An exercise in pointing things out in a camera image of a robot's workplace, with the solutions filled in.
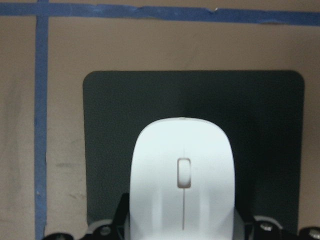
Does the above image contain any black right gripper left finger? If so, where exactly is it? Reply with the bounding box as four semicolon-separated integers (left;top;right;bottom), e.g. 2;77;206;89
110;193;130;240

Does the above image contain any white computer mouse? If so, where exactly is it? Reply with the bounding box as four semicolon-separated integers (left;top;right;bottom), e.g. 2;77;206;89
129;117;235;240

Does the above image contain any black mousepad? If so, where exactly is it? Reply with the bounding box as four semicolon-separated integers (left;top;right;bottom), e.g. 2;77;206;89
83;70;305;236

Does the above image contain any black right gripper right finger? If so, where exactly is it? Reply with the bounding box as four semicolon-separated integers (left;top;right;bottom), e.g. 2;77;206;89
233;208;254;240

